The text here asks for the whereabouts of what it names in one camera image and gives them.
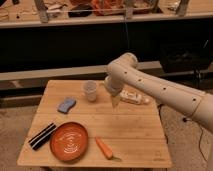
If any blue sponge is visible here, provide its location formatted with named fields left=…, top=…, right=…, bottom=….
left=57, top=98, right=76, bottom=114

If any wooden folding table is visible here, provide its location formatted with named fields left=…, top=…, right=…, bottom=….
left=16, top=79, right=173, bottom=171

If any orange object on shelf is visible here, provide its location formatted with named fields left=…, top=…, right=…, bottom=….
left=91, top=0, right=123, bottom=16

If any white plastic bottle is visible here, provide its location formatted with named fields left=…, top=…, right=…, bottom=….
left=120, top=90, right=150, bottom=105

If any black cable on floor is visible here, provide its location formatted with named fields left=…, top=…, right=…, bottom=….
left=181, top=114, right=213, bottom=169

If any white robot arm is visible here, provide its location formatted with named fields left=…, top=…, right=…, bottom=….
left=104, top=53, right=213, bottom=133

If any blue hanging cable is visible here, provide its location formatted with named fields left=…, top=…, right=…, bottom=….
left=123, top=18, right=134, bottom=80

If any orange toy carrot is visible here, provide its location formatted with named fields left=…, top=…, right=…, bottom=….
left=95, top=137, right=120, bottom=161

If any black box on shelf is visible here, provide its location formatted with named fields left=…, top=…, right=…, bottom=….
left=68, top=4, right=92, bottom=17

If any dark box at right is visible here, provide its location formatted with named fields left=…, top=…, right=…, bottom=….
left=160, top=43, right=212, bottom=73

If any orange round plate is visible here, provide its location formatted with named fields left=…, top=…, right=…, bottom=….
left=50, top=122, right=88, bottom=162

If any clear plastic cup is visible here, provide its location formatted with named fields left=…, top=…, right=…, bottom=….
left=83, top=80, right=98, bottom=102

